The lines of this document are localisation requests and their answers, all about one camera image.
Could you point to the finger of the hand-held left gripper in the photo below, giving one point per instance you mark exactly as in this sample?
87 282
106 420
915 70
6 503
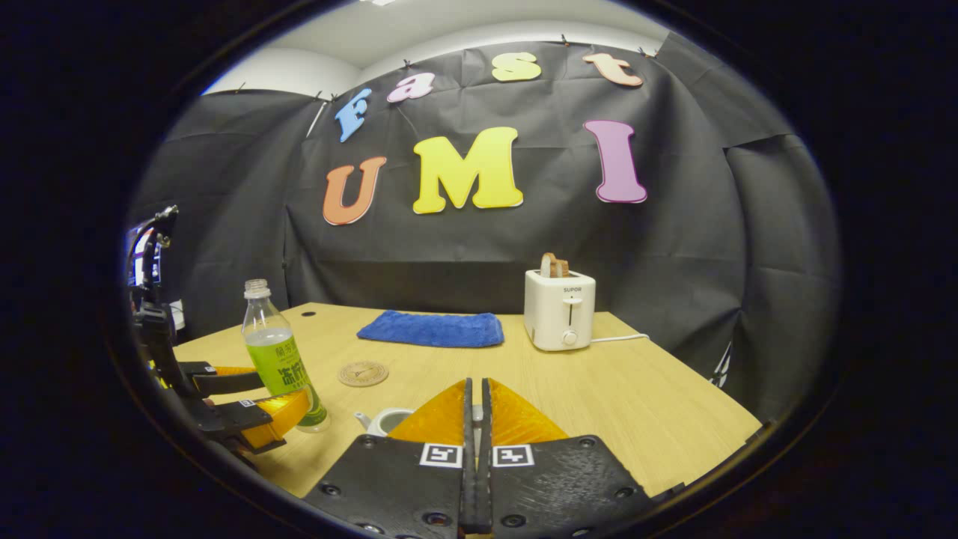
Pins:
232 418
224 382

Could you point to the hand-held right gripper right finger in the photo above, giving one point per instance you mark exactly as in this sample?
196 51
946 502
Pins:
561 486

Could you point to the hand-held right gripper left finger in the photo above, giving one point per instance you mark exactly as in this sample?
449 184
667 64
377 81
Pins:
397 486

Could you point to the green label water bottle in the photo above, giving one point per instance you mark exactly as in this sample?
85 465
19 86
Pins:
277 355

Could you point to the white ceramic teacup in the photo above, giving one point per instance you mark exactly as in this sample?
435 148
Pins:
385 421

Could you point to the round wooden coaster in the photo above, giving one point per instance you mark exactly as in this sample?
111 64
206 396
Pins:
363 373

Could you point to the computer monitor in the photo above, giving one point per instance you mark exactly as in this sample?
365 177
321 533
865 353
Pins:
136 262

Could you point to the blue folded towel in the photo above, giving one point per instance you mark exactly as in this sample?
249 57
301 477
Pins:
434 329

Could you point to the white toaster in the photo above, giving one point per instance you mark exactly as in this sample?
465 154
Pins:
554 314

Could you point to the bread slice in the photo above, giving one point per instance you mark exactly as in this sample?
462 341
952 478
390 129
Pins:
555 266

